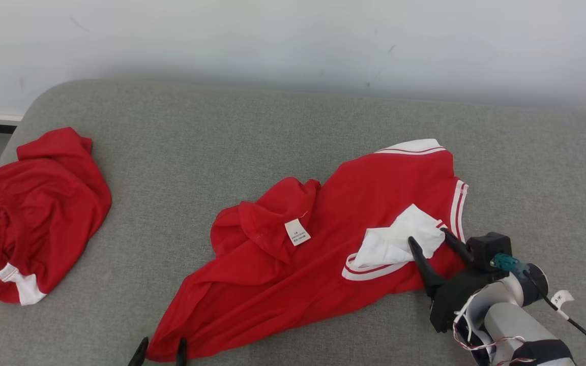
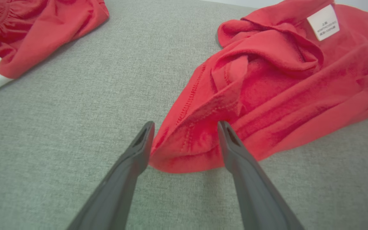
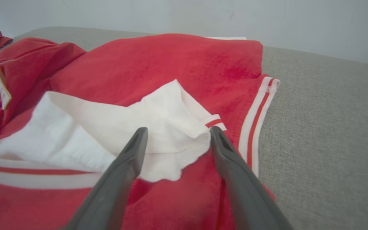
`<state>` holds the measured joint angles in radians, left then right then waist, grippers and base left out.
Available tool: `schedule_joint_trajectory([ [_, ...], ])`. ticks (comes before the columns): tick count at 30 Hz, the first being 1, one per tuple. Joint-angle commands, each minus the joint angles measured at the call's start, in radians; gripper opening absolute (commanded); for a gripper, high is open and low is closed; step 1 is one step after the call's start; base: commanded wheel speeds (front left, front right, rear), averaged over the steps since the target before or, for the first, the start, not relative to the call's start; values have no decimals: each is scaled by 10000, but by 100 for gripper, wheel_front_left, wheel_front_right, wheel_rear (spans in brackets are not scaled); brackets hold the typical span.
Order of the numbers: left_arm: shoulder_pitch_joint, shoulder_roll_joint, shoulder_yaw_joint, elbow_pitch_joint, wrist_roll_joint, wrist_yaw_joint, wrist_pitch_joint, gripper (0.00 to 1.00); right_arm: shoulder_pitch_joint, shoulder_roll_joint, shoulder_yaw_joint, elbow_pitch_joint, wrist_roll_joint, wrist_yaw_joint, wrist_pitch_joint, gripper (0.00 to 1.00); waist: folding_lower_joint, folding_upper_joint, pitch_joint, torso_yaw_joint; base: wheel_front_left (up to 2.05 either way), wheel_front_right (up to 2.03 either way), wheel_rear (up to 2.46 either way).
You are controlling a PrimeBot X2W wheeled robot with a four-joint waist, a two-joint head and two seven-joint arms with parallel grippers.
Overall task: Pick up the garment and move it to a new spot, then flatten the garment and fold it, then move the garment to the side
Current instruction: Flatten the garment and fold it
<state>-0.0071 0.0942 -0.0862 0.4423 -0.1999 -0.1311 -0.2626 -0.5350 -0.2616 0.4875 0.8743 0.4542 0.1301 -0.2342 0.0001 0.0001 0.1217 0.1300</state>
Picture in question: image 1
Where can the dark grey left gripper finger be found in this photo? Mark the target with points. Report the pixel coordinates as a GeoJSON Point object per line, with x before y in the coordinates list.
{"type": "Point", "coordinates": [139, 356]}
{"type": "Point", "coordinates": [181, 356]}

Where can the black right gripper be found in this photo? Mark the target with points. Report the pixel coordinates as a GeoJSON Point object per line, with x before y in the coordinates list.
{"type": "Point", "coordinates": [450, 302]}

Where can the red basketball jersey white trim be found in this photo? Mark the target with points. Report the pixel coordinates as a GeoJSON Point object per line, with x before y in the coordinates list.
{"type": "Point", "coordinates": [272, 284]}

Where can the red shorts white stripe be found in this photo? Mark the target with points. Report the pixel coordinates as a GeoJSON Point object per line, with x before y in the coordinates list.
{"type": "Point", "coordinates": [44, 213]}

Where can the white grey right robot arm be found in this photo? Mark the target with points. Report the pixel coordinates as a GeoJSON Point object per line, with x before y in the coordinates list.
{"type": "Point", "coordinates": [506, 320]}

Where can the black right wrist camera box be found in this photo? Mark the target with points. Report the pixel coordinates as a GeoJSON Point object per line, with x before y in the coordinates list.
{"type": "Point", "coordinates": [486, 249]}

